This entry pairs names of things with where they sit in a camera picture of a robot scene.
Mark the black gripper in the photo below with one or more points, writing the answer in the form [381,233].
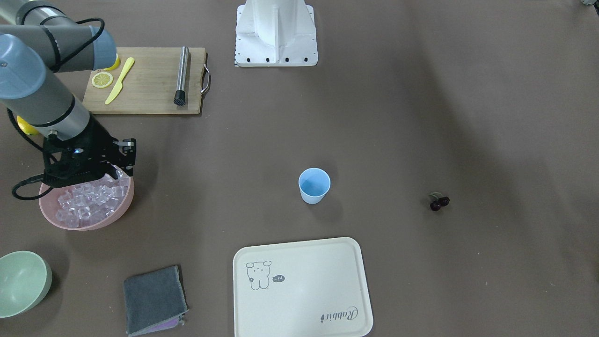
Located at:
[99,149]

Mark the pile of clear ice cubes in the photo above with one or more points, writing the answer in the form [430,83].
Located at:
[90,203]

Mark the dark red cherries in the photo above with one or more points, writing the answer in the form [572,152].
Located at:
[439,200]

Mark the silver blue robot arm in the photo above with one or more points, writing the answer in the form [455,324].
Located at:
[42,42]

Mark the light blue cup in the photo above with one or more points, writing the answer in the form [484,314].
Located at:
[314,183]

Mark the pink bowl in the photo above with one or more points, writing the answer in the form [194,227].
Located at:
[47,208]

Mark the yellow plastic knife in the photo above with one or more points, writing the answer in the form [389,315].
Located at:
[118,86]

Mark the lemon slice lower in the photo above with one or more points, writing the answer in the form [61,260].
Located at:
[102,79]

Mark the lemon slice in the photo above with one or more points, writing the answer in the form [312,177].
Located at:
[102,79]
[115,65]

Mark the bamboo cutting board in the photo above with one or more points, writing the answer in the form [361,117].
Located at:
[150,85]

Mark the steel muddler black tip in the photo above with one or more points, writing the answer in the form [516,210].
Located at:
[182,75]

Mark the lemon slice upper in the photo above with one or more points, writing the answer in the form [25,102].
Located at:
[115,65]

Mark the yellow lemon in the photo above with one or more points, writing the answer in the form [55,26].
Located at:
[26,128]

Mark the grey folded cloth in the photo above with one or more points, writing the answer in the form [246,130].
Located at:
[154,301]

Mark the mint green bowl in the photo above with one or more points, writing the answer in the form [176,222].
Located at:
[25,280]

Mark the cream rabbit tray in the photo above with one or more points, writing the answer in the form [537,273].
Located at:
[315,288]

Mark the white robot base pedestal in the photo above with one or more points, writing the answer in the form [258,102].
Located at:
[275,33]

